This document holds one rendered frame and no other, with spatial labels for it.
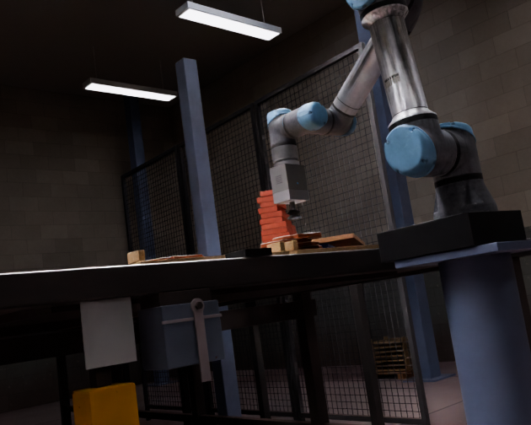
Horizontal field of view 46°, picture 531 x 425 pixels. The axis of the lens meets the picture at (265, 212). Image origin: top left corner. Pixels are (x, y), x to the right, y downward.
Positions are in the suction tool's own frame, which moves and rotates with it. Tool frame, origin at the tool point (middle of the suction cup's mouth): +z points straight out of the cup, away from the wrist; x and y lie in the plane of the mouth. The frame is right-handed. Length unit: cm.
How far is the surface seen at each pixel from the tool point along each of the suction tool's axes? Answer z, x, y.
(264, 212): -17, -70, -60
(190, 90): -114, -164, -109
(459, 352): 40, 42, -3
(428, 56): -226, -195, -483
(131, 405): 38, 16, 69
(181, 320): 24, 18, 57
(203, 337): 28, 19, 53
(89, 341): 26, 13, 75
